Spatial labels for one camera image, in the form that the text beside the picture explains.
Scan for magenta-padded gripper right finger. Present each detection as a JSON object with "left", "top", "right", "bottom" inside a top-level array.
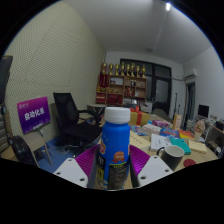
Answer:
[{"left": 129, "top": 144, "right": 174, "bottom": 189}]

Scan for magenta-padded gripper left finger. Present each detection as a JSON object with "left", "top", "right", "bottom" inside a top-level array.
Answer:
[{"left": 53, "top": 144, "right": 101, "bottom": 189}]

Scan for blue bottle with white cap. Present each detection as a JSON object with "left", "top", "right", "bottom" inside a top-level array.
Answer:
[{"left": 95, "top": 106, "right": 132, "bottom": 191}]

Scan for black mug with white interior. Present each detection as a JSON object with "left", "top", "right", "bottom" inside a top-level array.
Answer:
[{"left": 156, "top": 144, "right": 185, "bottom": 172}]

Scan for white printed paper booklet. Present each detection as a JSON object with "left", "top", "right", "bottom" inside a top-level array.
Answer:
[{"left": 149, "top": 133, "right": 173, "bottom": 153}]

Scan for yellow paper envelope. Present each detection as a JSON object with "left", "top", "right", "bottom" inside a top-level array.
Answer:
[
  {"left": 188, "top": 139, "right": 208, "bottom": 155},
  {"left": 129, "top": 130, "right": 151, "bottom": 150}
]

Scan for teal book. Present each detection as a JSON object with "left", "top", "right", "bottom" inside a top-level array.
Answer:
[{"left": 169, "top": 137, "right": 192, "bottom": 156}]

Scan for flat round red coaster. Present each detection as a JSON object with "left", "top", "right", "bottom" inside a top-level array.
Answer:
[{"left": 182, "top": 158, "right": 198, "bottom": 168}]

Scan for blue printed book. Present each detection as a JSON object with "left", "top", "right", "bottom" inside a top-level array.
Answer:
[{"left": 129, "top": 124, "right": 148, "bottom": 137}]

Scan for orange book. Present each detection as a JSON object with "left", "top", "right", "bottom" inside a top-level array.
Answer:
[{"left": 178, "top": 129, "right": 196, "bottom": 140}]

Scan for black bag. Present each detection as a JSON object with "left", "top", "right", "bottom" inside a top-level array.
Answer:
[{"left": 9, "top": 134, "right": 39, "bottom": 168}]

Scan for tan upright box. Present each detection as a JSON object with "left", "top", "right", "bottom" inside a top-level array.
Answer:
[{"left": 172, "top": 114, "right": 183, "bottom": 131}]

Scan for black office chair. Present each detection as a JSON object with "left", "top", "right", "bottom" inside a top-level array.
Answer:
[{"left": 53, "top": 92, "right": 103, "bottom": 151}]

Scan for pink flowers in white pot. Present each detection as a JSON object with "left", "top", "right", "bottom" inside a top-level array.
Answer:
[{"left": 194, "top": 119, "right": 206, "bottom": 143}]

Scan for purple sign on stand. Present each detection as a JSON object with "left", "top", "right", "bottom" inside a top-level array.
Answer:
[{"left": 16, "top": 96, "right": 54, "bottom": 166}]

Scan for small round side table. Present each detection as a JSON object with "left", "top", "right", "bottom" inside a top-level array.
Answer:
[{"left": 87, "top": 103, "right": 108, "bottom": 116}]

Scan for wooden side desk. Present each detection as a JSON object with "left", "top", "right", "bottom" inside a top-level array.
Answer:
[{"left": 186, "top": 114, "right": 224, "bottom": 159}]

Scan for black computer monitor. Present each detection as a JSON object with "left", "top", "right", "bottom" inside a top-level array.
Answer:
[{"left": 197, "top": 104, "right": 210, "bottom": 118}]

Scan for striped grey chair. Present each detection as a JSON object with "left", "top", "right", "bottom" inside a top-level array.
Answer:
[{"left": 0, "top": 103, "right": 11, "bottom": 154}]

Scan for dark glass double door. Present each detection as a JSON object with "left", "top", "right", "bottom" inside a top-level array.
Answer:
[{"left": 119, "top": 58, "right": 173, "bottom": 114}]

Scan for wooden shelf unit with trophies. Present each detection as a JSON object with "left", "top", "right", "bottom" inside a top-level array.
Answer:
[{"left": 95, "top": 61, "right": 148, "bottom": 107}]

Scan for black flat case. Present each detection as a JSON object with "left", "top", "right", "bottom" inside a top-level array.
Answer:
[{"left": 0, "top": 54, "right": 14, "bottom": 106}]

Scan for white wall air conditioner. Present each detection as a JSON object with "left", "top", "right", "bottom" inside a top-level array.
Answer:
[{"left": 184, "top": 68, "right": 198, "bottom": 81}]

